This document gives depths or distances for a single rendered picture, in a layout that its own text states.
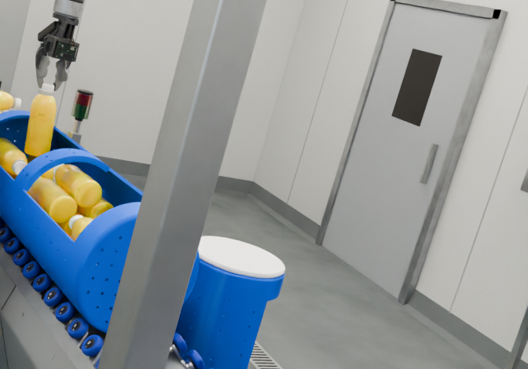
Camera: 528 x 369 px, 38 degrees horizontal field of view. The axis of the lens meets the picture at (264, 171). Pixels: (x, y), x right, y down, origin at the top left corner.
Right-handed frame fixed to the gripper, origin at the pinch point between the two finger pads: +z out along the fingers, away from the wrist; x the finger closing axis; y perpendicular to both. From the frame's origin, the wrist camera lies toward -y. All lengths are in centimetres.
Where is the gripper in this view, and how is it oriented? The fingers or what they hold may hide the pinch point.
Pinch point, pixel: (47, 84)
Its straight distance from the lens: 225.3
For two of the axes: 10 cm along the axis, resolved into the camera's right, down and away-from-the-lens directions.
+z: -2.7, 9.5, 1.7
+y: 5.6, 3.0, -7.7
